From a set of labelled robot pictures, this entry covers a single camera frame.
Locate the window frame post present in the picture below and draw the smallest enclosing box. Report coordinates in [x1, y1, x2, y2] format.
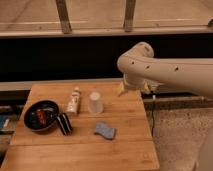
[123, 0, 136, 32]
[55, 0, 72, 34]

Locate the blue grey sponge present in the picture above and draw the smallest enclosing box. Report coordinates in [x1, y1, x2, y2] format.
[94, 122, 116, 140]

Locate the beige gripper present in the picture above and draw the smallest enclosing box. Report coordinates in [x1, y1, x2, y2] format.
[117, 74, 151, 97]

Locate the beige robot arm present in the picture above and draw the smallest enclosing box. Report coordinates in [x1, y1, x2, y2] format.
[117, 42, 213, 99]

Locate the red object in bowl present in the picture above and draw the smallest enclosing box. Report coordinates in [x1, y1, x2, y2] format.
[36, 109, 46, 125]

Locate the white eraser tube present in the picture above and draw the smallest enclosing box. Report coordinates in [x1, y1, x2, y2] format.
[66, 87, 81, 115]

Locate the right window frame post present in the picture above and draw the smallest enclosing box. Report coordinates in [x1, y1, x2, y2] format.
[123, 0, 136, 32]

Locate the black round bowl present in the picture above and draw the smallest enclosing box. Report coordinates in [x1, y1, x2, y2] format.
[24, 100, 59, 132]

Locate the blue object at left edge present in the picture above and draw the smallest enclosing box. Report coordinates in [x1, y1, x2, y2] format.
[0, 115, 9, 130]

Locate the left window frame post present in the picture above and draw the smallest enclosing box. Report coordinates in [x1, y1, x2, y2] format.
[55, 0, 72, 34]

